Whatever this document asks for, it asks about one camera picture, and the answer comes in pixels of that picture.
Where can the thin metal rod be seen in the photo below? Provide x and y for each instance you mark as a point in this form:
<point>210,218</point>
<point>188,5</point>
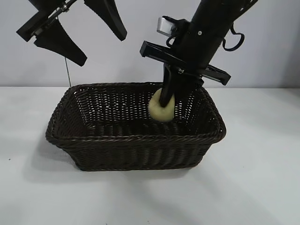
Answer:
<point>67,72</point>

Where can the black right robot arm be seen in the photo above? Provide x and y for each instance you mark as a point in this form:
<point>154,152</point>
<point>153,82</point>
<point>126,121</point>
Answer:
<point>222,14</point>

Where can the pale yellow egg yolk pastry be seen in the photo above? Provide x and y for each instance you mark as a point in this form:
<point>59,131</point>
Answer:
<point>161,114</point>

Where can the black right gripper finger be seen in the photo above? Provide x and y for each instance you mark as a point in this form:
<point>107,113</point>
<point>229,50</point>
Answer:
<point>187,80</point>
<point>169,82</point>

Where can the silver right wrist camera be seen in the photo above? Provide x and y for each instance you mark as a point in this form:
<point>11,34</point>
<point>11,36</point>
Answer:
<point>164,25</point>

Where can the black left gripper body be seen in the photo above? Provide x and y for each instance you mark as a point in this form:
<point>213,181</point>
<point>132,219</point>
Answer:
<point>37,21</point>

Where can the dark brown wicker basket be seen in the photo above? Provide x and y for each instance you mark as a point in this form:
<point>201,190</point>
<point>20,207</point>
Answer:
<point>131,152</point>

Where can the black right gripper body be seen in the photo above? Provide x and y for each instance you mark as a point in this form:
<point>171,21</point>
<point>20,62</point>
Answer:
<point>201,49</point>

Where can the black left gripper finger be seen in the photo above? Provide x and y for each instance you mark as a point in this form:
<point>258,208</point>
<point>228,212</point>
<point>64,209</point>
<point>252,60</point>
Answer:
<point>107,16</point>
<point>61,44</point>

